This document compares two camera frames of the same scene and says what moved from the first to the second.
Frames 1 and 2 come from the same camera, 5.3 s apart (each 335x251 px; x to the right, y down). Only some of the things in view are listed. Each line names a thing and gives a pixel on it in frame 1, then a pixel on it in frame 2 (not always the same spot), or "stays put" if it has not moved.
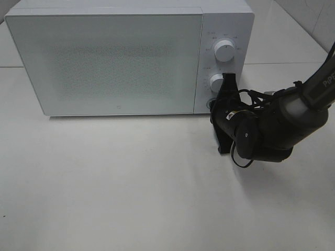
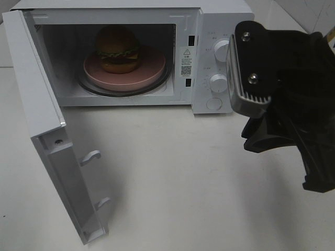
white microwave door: (98, 64) → (47, 127)
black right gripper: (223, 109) → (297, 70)
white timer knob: (215, 81) stays put
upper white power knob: (224, 50) stays put
